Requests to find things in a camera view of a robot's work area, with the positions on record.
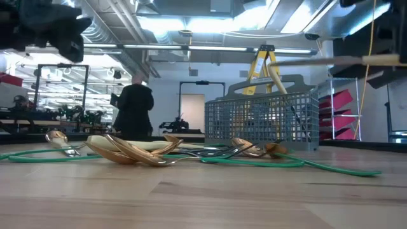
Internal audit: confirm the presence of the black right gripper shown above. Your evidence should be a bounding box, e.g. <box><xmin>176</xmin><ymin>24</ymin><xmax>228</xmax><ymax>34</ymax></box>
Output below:
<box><xmin>381</xmin><ymin>3</ymin><xmax>407</xmax><ymax>66</ymax></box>

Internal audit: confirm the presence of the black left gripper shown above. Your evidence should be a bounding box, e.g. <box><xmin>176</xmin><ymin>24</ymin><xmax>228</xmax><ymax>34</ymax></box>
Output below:
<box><xmin>0</xmin><ymin>0</ymin><xmax>93</xmax><ymax>64</ymax></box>

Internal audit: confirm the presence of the brownish gold spoon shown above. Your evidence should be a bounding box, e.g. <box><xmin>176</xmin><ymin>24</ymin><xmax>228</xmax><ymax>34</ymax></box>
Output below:
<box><xmin>263</xmin><ymin>142</ymin><xmax>289</xmax><ymax>159</ymax></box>

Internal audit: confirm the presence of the grey plastic cutlery basket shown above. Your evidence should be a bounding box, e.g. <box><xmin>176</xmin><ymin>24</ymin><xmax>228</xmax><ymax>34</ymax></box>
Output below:
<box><xmin>204</xmin><ymin>74</ymin><xmax>320</xmax><ymax>152</ymax></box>

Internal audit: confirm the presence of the distant robot workstation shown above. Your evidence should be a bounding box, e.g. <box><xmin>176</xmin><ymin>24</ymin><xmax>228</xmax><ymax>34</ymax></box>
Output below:
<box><xmin>0</xmin><ymin>94</ymin><xmax>109</xmax><ymax>134</ymax></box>

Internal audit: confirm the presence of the white metal shelf rack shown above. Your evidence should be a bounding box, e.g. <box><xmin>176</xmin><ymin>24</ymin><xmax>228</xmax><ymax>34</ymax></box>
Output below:
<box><xmin>317</xmin><ymin>77</ymin><xmax>362</xmax><ymax>141</ymax></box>

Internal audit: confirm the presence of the black framed panel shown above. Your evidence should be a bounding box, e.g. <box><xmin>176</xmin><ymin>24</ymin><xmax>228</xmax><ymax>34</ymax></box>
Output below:
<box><xmin>383</xmin><ymin>76</ymin><xmax>407</xmax><ymax>144</ymax></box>

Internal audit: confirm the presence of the person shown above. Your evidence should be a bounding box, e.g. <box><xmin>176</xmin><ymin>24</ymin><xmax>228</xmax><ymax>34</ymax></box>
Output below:
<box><xmin>110</xmin><ymin>74</ymin><xmax>155</xmax><ymax>142</ymax></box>

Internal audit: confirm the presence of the red storage bin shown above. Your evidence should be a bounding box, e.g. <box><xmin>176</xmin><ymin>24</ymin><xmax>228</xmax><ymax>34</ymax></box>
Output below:
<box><xmin>319</xmin><ymin>88</ymin><xmax>354</xmax><ymax>111</ymax></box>
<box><xmin>319</xmin><ymin>127</ymin><xmax>356</xmax><ymax>141</ymax></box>
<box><xmin>319</xmin><ymin>109</ymin><xmax>357</xmax><ymax>128</ymax></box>

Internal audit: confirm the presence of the pale door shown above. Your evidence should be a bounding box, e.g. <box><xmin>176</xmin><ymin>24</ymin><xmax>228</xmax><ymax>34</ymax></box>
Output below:
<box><xmin>180</xmin><ymin>94</ymin><xmax>205</xmax><ymax>134</ymax></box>

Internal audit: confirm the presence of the long fluorescent ceiling light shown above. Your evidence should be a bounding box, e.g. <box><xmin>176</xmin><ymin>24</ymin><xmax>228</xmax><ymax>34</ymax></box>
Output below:
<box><xmin>83</xmin><ymin>43</ymin><xmax>314</xmax><ymax>54</ymax></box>

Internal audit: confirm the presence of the yellow step ladder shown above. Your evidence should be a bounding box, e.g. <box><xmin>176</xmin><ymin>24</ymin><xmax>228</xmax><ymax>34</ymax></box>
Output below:
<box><xmin>233</xmin><ymin>44</ymin><xmax>284</xmax><ymax>141</ymax></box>

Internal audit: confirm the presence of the black camera gantry frame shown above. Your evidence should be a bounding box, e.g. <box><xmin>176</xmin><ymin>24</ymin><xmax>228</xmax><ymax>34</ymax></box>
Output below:
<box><xmin>178</xmin><ymin>80</ymin><xmax>226</xmax><ymax>128</ymax></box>
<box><xmin>33</xmin><ymin>62</ymin><xmax>90</xmax><ymax>111</ymax></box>

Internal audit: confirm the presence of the yellow hanging cable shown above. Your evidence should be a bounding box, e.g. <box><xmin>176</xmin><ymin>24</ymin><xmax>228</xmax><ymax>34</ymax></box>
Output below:
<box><xmin>353</xmin><ymin>0</ymin><xmax>378</xmax><ymax>140</ymax></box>

